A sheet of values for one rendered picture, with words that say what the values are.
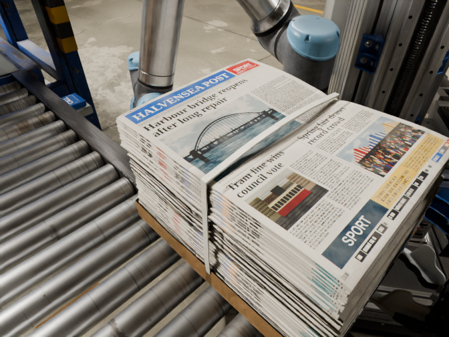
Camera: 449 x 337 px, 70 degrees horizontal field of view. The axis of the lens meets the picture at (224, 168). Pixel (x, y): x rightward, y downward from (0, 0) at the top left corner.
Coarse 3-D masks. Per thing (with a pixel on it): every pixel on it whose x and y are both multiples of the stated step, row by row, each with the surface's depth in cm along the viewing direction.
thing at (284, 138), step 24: (312, 96) 51; (312, 120) 46; (240, 144) 41; (264, 144) 41; (288, 144) 41; (192, 168) 38; (240, 168) 38; (192, 192) 39; (216, 192) 35; (192, 216) 43; (216, 216) 38; (216, 240) 41; (216, 264) 46
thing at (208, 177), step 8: (328, 96) 50; (336, 96) 51; (312, 104) 47; (320, 104) 48; (296, 112) 45; (304, 112) 45; (280, 120) 43; (288, 120) 43; (272, 128) 42; (256, 136) 40; (264, 136) 40; (248, 144) 39; (256, 144) 40; (240, 152) 38; (224, 160) 38; (232, 160) 38; (216, 168) 37; (224, 168) 37; (208, 176) 36; (216, 176) 36
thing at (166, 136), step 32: (256, 64) 58; (160, 96) 49; (192, 96) 49; (224, 96) 49; (256, 96) 50; (288, 96) 51; (128, 128) 44; (160, 128) 43; (192, 128) 43; (224, 128) 44; (160, 160) 41; (192, 160) 39; (160, 192) 47; (160, 224) 55; (192, 224) 44
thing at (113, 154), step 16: (16, 80) 107; (32, 80) 105; (48, 96) 97; (64, 112) 90; (80, 128) 84; (96, 128) 84; (96, 144) 79; (112, 144) 79; (112, 160) 74; (128, 160) 74; (128, 176) 70; (352, 336) 45
